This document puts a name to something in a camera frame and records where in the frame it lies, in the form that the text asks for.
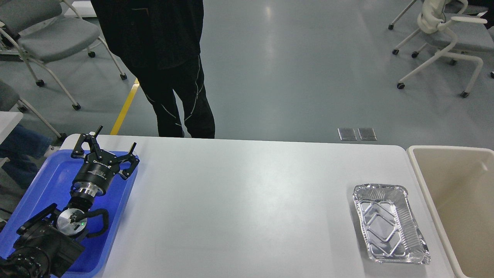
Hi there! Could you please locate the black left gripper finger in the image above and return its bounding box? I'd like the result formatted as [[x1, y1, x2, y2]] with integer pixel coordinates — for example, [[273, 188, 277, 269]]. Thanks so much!
[[114, 142, 140, 181], [71, 125, 103, 159]]

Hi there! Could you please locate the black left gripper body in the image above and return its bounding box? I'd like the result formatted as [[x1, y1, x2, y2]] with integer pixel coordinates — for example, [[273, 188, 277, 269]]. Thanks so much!
[[72, 150, 124, 191]]

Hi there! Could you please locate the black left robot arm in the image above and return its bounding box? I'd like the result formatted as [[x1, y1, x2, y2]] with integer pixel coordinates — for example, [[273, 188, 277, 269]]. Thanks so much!
[[1, 128, 140, 278]]

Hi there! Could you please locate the blue plastic tray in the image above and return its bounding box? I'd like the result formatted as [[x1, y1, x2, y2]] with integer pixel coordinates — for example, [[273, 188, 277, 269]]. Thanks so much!
[[0, 150, 138, 278]]

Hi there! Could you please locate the seated person in jeans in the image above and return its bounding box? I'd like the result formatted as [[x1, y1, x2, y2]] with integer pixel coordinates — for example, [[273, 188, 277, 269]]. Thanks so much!
[[0, 124, 60, 190]]

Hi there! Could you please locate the white side table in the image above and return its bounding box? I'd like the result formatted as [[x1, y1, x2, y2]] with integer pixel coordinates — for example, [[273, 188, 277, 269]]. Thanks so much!
[[0, 111, 24, 144]]

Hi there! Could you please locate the grey chair at left edge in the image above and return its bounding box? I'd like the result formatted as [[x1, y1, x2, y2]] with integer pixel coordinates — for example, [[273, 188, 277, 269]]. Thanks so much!
[[0, 81, 67, 141]]

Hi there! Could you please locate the person in black clothes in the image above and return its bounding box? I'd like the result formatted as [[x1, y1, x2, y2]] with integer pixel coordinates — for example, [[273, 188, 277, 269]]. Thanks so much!
[[91, 0, 215, 139]]

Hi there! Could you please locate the grey chair on castors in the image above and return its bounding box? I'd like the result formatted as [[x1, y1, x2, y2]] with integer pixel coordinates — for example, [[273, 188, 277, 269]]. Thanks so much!
[[0, 0, 109, 110]]

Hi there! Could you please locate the left metal floor plate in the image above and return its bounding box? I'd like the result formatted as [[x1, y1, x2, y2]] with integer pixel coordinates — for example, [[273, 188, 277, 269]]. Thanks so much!
[[337, 128, 357, 141]]

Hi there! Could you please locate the metal floor plate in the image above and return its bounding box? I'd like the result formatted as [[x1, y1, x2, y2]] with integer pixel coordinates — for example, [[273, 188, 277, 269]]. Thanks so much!
[[357, 128, 377, 141], [337, 128, 357, 141]]

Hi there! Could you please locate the right metal floor plate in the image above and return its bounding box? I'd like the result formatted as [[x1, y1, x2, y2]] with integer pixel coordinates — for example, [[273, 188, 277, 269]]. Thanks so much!
[[357, 128, 377, 141]]

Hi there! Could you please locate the aluminium foil tray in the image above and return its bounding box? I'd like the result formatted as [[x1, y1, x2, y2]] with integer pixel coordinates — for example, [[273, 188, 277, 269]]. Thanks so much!
[[352, 183, 431, 264]]

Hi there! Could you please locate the beige plastic bin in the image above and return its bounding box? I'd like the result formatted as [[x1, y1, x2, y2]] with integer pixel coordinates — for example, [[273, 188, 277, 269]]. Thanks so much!
[[407, 146, 494, 278]]

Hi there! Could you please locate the white office chair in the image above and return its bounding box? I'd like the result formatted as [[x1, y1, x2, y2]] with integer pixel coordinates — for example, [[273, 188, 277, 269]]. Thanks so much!
[[392, 0, 494, 98]]

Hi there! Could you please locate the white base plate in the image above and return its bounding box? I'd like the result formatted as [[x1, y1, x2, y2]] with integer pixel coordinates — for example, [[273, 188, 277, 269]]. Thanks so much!
[[68, 0, 97, 18]]

